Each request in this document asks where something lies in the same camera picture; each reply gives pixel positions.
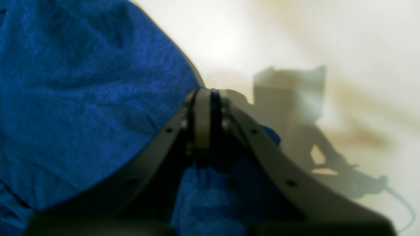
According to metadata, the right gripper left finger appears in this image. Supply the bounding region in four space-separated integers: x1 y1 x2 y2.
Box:
26 89 212 236

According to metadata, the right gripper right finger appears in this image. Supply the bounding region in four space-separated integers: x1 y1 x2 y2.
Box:
210 89 396 236

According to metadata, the dark blue t-shirt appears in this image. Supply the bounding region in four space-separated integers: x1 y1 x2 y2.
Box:
1 0 285 236

